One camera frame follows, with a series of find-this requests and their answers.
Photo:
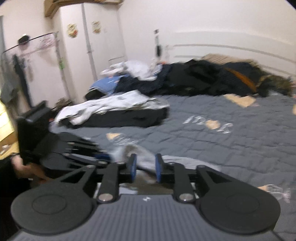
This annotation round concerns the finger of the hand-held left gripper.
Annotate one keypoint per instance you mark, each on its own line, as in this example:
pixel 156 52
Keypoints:
pixel 81 142
pixel 87 160

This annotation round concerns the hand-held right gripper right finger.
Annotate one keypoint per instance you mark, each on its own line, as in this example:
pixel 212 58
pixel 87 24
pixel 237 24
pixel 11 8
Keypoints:
pixel 159 169

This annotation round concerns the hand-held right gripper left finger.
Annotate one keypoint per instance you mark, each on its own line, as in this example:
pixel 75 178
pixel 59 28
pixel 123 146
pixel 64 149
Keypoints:
pixel 133 168

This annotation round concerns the grey T-shirt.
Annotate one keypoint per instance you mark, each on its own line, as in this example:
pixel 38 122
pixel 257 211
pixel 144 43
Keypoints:
pixel 143 154

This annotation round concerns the black clothes rack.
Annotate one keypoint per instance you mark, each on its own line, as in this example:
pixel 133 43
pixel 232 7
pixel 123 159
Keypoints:
pixel 32 39

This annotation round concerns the pile of dark clothes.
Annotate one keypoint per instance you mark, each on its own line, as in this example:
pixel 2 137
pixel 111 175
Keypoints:
pixel 196 78

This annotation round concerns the person's left hand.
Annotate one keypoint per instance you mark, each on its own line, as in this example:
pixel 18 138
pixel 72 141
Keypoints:
pixel 27 170

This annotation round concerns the white garment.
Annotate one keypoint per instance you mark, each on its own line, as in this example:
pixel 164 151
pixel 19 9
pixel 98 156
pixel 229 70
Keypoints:
pixel 104 107

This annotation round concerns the row of shoes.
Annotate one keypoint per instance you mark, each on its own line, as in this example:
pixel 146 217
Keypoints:
pixel 63 103

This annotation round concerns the black unfolded garment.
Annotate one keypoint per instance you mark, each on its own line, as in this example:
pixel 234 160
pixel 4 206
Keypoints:
pixel 129 118

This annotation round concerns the grey hanging garment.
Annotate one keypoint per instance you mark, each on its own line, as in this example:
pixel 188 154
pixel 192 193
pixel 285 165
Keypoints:
pixel 9 85

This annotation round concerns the dark hanging pants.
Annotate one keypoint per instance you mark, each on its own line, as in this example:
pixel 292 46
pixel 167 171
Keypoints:
pixel 22 78

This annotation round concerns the blue pillow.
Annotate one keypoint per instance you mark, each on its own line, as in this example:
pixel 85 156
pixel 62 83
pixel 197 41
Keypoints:
pixel 104 84

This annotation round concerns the green hanging toy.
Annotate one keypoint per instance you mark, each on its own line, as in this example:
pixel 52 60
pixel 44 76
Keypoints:
pixel 61 64

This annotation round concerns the grey quilted blanket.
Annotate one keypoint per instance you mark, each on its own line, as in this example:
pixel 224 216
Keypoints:
pixel 231 150

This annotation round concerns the white wardrobe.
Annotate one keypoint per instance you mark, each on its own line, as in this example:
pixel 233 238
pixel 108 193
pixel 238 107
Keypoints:
pixel 76 58

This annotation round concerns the bunch of pink hangers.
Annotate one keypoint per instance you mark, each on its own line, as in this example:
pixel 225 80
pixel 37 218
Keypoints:
pixel 45 42

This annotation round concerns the black hat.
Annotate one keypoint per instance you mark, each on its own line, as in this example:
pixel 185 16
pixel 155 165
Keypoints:
pixel 23 39

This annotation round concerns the white hoodie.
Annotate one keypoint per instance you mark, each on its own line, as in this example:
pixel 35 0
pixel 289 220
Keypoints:
pixel 138 69

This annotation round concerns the cartoon animal sticker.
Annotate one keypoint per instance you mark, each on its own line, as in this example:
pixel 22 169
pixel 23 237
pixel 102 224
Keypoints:
pixel 96 27
pixel 72 30

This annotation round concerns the black hairbrush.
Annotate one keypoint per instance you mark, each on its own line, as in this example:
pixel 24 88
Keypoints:
pixel 158 51

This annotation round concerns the wooden shelf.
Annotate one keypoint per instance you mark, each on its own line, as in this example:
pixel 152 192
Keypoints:
pixel 52 9

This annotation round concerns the white headboard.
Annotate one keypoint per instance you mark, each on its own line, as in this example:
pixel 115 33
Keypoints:
pixel 231 39

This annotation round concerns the dark wall switch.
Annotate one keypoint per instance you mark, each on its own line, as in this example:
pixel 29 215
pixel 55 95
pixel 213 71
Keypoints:
pixel 156 31

